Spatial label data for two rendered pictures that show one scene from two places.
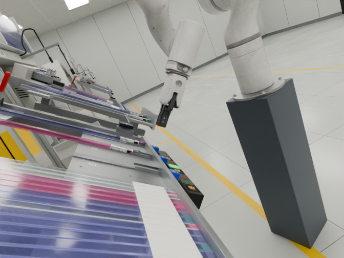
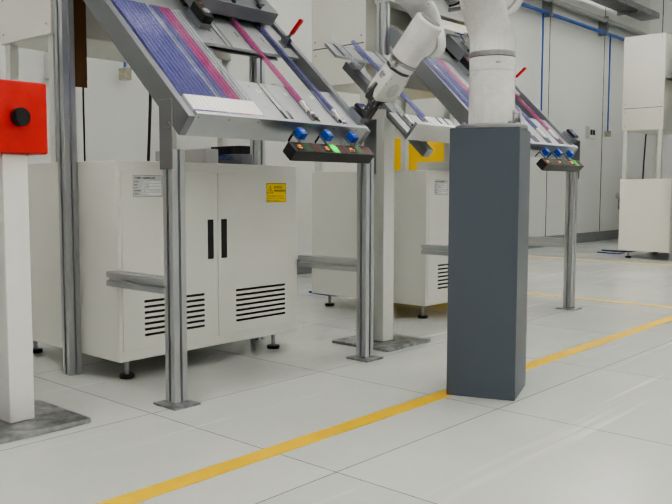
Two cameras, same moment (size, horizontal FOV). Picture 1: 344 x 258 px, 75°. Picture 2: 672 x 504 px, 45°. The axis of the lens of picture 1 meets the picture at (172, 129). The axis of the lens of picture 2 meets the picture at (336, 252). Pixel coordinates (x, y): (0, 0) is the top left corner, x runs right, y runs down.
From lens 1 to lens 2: 2.02 m
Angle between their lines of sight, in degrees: 52
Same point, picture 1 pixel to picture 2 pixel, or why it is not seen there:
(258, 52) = (481, 74)
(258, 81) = (472, 110)
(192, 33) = (412, 27)
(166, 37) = not seen: hidden behind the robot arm
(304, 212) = (457, 327)
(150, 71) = not seen: outside the picture
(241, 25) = (472, 34)
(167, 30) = not seen: hidden behind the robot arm
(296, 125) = (498, 194)
